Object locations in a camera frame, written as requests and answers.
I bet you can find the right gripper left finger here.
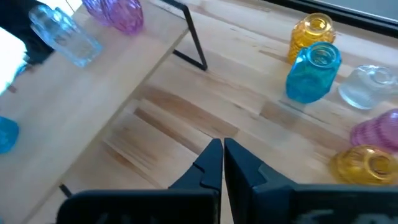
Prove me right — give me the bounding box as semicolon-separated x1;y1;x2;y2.
57;138;223;224

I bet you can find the pink ribbed bottle vase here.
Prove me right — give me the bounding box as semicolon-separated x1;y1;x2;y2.
349;108;398;153

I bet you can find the light wooden board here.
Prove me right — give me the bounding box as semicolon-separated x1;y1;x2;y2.
0;0;208;224

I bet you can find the pink ribbed flared-neck vase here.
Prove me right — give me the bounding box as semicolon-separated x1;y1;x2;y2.
81;0;108;27

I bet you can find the pink wavy-ribbed bulb vase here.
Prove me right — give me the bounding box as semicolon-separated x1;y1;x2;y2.
101;0;145;35

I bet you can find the small clear square vase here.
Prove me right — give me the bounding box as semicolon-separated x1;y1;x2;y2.
28;3;104;68

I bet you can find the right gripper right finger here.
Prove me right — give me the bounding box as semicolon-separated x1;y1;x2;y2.
224;138;398;224

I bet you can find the clear ribbed square bottle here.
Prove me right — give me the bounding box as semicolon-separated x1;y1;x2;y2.
338;64;398;110

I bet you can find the teal embossed medallion vase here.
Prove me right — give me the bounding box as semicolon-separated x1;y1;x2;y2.
0;116;20;156

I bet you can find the teal faceted shouldered vase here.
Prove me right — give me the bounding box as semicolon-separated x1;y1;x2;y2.
285;42;343;105

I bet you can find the yellow hobnail vase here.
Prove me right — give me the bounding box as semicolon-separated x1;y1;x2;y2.
287;12;336;65

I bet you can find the small yellow ribbed vase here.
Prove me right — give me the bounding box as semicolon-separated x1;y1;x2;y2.
328;144;398;187

